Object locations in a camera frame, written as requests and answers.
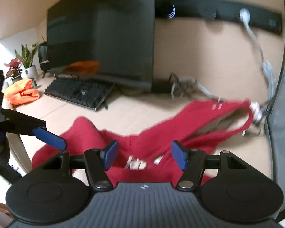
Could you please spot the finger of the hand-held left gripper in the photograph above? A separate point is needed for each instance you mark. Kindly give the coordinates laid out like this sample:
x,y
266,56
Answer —
x,y
49,139

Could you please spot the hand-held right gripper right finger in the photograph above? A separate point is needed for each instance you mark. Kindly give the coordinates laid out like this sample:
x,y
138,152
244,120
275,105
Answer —
x,y
179,155

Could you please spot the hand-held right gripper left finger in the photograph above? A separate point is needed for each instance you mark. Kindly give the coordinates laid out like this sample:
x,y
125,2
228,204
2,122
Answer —
x,y
110,154

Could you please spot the red fleece hoodie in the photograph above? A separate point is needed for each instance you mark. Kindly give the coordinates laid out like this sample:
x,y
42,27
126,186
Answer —
x,y
137,144

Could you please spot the black keyboard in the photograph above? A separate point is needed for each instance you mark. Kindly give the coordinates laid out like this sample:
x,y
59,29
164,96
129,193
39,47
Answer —
x,y
78,92

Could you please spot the orange garment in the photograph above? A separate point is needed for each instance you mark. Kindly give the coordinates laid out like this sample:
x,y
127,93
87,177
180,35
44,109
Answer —
x,y
21,92

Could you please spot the black power adapter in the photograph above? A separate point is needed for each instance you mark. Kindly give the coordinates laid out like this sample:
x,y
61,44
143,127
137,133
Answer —
x,y
161,86

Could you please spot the red-leaved potted plant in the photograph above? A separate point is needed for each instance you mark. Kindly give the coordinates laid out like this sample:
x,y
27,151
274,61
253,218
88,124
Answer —
x,y
13,67

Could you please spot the black round speaker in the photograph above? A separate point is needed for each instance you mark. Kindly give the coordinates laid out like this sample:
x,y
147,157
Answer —
x,y
43,57

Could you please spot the green potted plant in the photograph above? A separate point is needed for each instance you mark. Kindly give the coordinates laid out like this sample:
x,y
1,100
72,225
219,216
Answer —
x,y
28,59

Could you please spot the black computer monitor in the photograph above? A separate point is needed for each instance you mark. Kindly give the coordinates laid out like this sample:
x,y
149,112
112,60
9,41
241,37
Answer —
x,y
97,28

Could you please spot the black wall socket rail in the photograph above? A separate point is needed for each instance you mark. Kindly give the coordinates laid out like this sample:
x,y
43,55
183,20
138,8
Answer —
x,y
204,8

